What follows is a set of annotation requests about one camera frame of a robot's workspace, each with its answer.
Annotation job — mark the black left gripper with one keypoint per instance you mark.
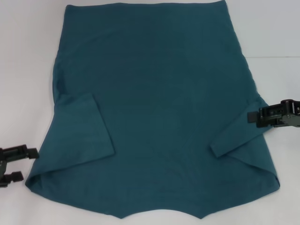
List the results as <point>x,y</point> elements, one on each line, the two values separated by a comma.
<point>2,164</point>

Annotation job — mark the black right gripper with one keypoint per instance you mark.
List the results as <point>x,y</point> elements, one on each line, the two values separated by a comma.
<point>290,114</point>

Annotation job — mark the blue shirt with white print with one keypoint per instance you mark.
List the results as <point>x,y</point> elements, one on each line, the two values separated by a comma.
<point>152,105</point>

